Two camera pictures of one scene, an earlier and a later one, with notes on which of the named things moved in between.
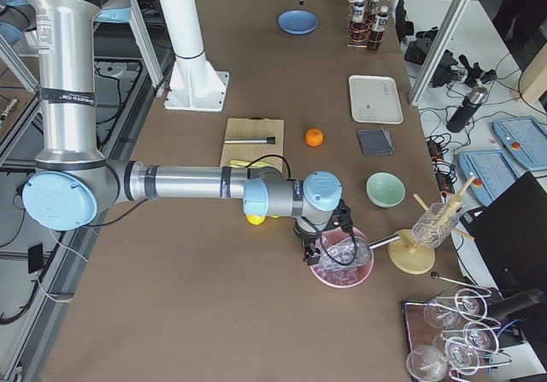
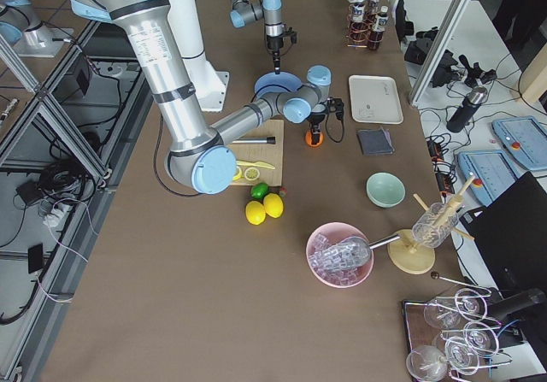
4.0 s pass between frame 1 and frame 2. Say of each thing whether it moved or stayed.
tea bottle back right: stayed
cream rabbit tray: stayed
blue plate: moved
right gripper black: moved
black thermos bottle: stayed
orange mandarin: stayed
